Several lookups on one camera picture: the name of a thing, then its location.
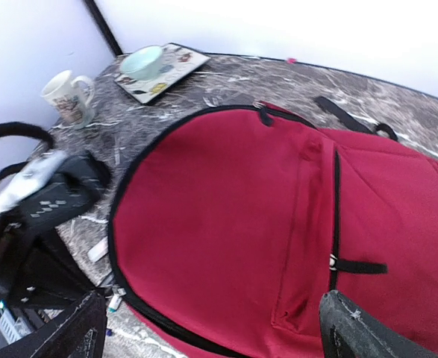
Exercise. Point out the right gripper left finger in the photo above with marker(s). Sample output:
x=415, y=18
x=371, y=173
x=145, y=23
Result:
x=79, y=331

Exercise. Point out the red student backpack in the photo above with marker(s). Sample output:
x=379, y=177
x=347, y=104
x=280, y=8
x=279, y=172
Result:
x=229, y=227

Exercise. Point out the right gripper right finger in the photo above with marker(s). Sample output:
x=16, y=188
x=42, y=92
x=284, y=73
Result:
x=349, y=331

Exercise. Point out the left black frame post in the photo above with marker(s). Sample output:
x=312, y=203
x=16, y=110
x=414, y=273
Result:
x=103, y=27

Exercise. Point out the pastel pink yellow highlighter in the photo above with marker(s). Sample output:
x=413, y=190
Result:
x=98, y=251

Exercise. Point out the floral square plate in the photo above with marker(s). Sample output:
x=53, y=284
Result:
x=178, y=62

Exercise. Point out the teal capped white marker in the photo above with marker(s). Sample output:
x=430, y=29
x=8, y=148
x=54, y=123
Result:
x=115, y=299

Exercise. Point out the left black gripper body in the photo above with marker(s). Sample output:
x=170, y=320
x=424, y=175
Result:
x=36, y=268

